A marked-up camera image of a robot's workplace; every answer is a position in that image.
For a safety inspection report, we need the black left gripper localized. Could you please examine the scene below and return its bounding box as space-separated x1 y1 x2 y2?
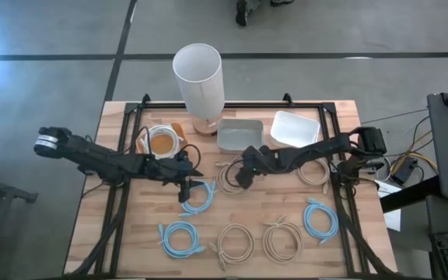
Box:
145 150 205 204

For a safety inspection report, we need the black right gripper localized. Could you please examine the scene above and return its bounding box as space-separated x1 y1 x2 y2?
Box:
234 145 279 190

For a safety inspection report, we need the beige hdmi cable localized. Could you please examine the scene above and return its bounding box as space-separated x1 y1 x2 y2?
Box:
261 214 305 264
214 159 254 196
296 157 332 195
208 222 256 271

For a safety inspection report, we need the light blue HDMI cable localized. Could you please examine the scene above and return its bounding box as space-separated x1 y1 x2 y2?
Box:
177 179 217 218
303 198 341 246
157 220 206 260

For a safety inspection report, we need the white HDMI cable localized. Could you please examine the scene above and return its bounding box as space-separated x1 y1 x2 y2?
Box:
140 124 184 159

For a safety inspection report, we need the grey plastic bin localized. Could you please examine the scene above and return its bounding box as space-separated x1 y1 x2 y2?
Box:
215 118 265 155

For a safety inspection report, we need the yellow plastic bin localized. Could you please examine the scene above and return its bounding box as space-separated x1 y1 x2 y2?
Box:
135 122 189 160

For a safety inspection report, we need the white plastic bin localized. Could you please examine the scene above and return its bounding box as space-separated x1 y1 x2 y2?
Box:
269 110 321 149

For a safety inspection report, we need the white table lamp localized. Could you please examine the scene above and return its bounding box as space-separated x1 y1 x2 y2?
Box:
172 42 226 137

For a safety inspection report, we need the white paper sheet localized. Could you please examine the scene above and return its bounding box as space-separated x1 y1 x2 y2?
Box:
375 179 403 233

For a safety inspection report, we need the black power brick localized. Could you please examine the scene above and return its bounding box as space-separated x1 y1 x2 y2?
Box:
390 157 419 186

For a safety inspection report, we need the black cart bar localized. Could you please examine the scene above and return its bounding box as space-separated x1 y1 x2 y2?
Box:
379 175 443 214

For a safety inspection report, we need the person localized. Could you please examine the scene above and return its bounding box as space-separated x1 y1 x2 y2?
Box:
234 0 296 27

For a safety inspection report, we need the black floor stand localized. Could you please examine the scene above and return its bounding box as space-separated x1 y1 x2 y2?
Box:
0 155 39 273

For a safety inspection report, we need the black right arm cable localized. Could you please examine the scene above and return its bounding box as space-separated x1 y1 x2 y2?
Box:
224 158 248 188

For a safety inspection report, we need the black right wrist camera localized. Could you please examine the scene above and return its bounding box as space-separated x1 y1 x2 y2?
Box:
245 145 264 163

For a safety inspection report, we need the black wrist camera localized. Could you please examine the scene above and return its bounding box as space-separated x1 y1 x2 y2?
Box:
175 149 192 164
245 145 264 163

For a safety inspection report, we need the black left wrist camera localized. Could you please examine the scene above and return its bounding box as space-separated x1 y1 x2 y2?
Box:
175 149 192 164

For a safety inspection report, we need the black metal table frame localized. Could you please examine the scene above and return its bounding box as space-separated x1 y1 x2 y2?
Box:
62 93 400 278

